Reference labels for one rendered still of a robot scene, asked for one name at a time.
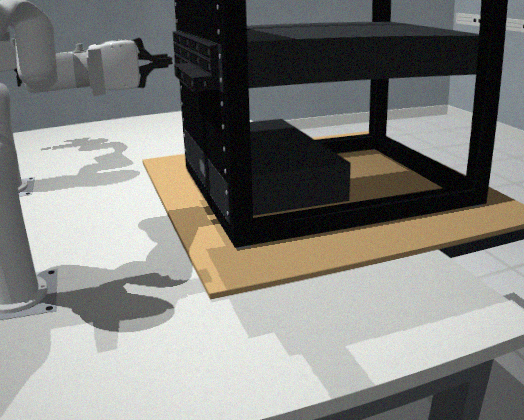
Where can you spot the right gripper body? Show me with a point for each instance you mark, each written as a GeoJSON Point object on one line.
{"type": "Point", "coordinates": [120, 64]}

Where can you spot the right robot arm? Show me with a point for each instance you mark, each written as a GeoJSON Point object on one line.
{"type": "Point", "coordinates": [20, 288]}

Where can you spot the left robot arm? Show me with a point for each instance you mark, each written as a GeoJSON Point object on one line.
{"type": "Point", "coordinates": [5, 116]}

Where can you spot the tan flat board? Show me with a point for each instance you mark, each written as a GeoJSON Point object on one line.
{"type": "Point", "coordinates": [224, 270]}

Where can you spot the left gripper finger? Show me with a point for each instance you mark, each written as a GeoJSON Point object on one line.
{"type": "Point", "coordinates": [19, 81]}

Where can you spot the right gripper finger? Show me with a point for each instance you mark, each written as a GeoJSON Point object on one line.
{"type": "Point", "coordinates": [145, 55]}
{"type": "Point", "coordinates": [146, 69]}

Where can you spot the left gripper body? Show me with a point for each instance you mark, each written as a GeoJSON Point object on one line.
{"type": "Point", "coordinates": [7, 56]}

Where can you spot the black metal rack frame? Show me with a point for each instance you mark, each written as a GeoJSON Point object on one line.
{"type": "Point", "coordinates": [261, 167]}

